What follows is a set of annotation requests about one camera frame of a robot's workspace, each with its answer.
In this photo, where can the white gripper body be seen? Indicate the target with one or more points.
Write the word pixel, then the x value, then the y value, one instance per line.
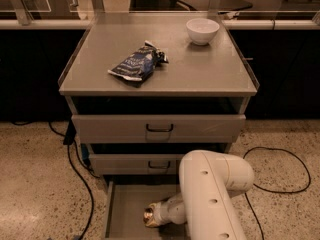
pixel 164 212

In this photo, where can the orange soda can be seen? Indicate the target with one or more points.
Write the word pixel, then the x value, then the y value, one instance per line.
pixel 148 215

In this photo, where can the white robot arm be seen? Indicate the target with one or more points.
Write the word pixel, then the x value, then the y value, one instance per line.
pixel 208 180

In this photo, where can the bottom grey drawer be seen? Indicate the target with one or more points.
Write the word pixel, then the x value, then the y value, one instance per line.
pixel 124 215

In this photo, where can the grey drawer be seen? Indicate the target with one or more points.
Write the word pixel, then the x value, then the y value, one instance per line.
pixel 124 215
pixel 135 164
pixel 158 128

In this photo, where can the middle grey drawer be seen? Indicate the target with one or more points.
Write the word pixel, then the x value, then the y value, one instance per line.
pixel 135 164

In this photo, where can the top grey drawer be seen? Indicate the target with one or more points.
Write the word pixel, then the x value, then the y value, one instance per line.
pixel 158 128

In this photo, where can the grey drawer cabinet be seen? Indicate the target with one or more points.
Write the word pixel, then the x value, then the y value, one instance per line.
pixel 197 80

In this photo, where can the black power adapter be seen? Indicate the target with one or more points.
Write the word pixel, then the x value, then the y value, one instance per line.
pixel 70 134

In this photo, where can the blue chip bag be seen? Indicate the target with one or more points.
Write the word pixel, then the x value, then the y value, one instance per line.
pixel 140 64

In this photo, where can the white bowl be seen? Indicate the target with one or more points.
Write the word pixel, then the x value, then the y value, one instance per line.
pixel 201 30

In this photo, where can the white horizontal rail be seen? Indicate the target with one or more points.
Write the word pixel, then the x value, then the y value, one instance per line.
pixel 230 24

